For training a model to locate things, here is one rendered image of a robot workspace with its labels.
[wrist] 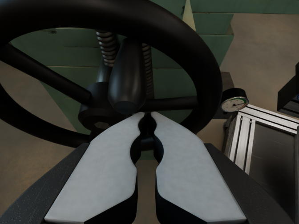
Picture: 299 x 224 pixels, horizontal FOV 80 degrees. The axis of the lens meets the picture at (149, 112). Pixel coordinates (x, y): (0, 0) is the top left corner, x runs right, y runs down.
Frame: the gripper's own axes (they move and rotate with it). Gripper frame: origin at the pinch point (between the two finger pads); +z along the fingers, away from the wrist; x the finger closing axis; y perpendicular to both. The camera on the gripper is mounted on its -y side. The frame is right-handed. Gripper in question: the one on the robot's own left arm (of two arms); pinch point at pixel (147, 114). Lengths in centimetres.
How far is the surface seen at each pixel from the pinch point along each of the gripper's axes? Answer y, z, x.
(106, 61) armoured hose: -0.7, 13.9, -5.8
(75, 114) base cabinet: 22, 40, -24
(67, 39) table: -3.4, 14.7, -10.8
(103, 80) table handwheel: 1.4, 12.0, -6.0
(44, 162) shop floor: 66, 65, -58
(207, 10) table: -7.2, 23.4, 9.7
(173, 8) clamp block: -6.9, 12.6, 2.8
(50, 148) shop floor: 61, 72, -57
